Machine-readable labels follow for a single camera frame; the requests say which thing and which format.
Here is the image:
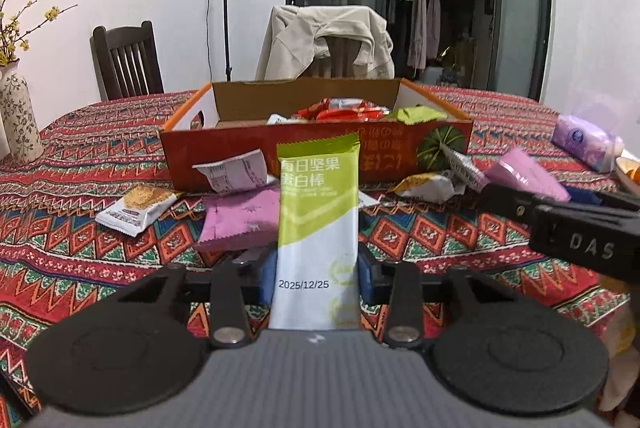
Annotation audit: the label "red orange snack bag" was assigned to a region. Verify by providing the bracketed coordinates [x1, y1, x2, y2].
[292, 98, 390, 122]

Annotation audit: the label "floral ceramic vase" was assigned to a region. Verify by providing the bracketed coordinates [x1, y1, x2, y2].
[1, 60, 43, 165]

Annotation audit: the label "beige jacket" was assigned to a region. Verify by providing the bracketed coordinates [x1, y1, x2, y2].
[255, 6, 395, 81]

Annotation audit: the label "bowl with orange fruit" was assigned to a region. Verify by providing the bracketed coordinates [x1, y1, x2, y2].
[615, 157, 640, 197]

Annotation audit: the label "white yellow cracker packet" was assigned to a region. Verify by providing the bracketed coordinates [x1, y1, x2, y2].
[96, 184, 180, 237]
[392, 170, 465, 204]

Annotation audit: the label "green snack packet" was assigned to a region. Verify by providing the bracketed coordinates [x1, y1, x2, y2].
[384, 105, 448, 126]

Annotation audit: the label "dark wooden chair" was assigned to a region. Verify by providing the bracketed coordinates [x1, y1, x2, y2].
[91, 21, 164, 101]

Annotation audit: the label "purple tissue pack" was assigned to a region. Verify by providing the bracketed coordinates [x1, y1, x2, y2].
[551, 115, 625, 174]

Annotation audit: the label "chair with beige jacket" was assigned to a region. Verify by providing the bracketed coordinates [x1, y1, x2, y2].
[302, 37, 361, 78]

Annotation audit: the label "green white protein bar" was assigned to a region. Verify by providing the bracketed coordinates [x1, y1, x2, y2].
[269, 133, 360, 330]

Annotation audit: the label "pink snack packet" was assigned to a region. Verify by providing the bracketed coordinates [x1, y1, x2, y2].
[485, 148, 570, 202]
[195, 186, 280, 252]

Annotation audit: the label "yellow flower branches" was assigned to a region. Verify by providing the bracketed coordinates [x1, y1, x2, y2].
[0, 0, 77, 67]

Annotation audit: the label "orange cardboard pumpkin box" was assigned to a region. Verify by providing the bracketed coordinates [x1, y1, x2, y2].
[158, 77, 475, 194]

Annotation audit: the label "patterned red tablecloth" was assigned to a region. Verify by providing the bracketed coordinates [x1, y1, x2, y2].
[1, 92, 624, 427]

